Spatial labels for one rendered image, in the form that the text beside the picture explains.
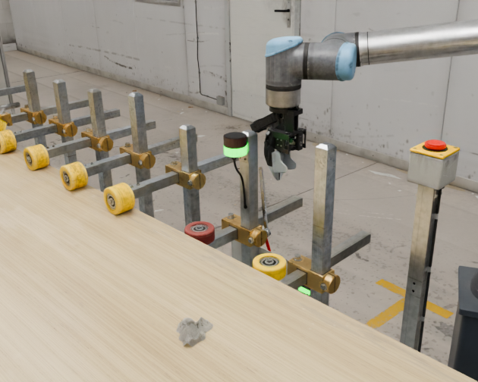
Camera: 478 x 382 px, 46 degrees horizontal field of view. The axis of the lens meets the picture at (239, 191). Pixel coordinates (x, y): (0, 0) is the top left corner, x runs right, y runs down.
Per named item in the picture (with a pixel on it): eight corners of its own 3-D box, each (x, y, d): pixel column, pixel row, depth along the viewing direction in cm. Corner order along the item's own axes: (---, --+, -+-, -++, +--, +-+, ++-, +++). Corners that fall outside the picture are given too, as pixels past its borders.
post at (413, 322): (404, 350, 133) (426, 175, 115) (423, 360, 130) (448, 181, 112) (394, 360, 130) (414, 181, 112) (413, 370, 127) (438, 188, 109)
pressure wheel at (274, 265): (251, 292, 140) (251, 252, 135) (283, 290, 140) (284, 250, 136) (253, 311, 133) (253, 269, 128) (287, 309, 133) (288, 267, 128)
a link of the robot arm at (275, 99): (258, 88, 143) (283, 81, 149) (258, 106, 145) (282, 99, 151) (284, 93, 137) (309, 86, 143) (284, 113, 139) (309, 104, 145)
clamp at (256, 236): (234, 228, 166) (233, 213, 164) (267, 243, 158) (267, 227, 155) (220, 235, 163) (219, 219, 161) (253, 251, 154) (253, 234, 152)
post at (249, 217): (250, 282, 167) (247, 127, 148) (259, 286, 165) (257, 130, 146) (242, 287, 165) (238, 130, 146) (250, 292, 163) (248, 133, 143)
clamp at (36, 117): (33, 116, 245) (32, 105, 243) (48, 122, 236) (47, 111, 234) (20, 120, 241) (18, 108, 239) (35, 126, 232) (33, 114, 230)
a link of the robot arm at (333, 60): (357, 38, 141) (308, 37, 143) (356, 45, 130) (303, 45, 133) (355, 75, 145) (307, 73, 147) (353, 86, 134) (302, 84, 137)
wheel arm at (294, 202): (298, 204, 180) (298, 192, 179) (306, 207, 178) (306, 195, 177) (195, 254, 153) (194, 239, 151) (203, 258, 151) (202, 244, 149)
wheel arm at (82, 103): (86, 104, 257) (85, 98, 256) (89, 105, 255) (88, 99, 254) (8, 122, 234) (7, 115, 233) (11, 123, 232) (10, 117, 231)
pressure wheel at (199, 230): (202, 253, 158) (200, 216, 154) (221, 263, 153) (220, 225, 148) (180, 264, 153) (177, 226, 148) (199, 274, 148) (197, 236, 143)
